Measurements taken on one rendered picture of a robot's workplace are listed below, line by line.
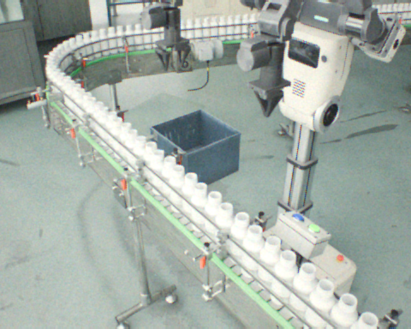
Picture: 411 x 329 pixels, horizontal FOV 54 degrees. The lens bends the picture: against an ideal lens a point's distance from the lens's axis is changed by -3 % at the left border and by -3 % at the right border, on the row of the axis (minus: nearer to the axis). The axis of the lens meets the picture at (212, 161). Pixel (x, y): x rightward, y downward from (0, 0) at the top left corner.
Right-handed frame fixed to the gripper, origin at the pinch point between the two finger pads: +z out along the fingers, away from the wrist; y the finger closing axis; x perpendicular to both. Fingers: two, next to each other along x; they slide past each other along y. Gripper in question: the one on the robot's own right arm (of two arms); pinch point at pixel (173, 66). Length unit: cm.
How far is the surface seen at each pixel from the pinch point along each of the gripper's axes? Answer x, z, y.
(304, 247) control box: 66, 32, 3
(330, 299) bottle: 84, 27, 16
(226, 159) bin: -9, 57, -35
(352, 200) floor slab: -3, 138, -157
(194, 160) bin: -9, 50, -16
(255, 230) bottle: 57, 26, 14
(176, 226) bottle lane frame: 28, 42, 20
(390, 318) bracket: 95, 31, 6
